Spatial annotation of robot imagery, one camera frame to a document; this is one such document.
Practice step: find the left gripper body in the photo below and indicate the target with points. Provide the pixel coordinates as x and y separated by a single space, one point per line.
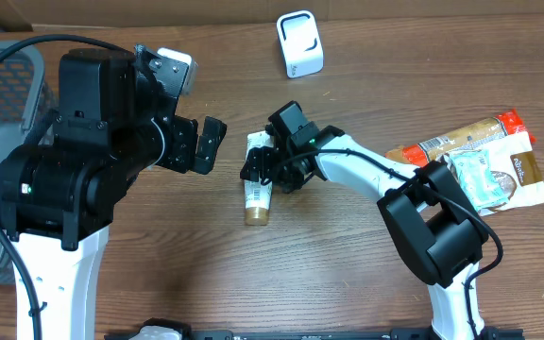
183 144

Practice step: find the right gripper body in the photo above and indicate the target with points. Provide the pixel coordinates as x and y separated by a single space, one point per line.
266 161

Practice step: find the white tube gold cap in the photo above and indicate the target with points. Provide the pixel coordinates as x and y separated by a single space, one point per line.
257 197

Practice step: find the orange spaghetti package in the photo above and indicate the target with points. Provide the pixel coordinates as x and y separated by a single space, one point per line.
463 138

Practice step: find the teal snack packet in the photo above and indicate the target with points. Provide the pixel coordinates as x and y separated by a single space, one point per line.
472 169

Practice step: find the beige brown snack pouch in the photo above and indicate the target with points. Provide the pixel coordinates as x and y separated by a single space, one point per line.
513 164

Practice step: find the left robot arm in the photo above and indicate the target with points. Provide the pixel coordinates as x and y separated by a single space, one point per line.
116 117

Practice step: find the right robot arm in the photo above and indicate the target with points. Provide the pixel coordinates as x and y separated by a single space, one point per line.
435 229

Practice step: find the white barcode scanner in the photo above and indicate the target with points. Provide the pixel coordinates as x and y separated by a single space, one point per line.
300 43

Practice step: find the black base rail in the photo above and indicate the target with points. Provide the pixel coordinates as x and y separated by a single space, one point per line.
157 328

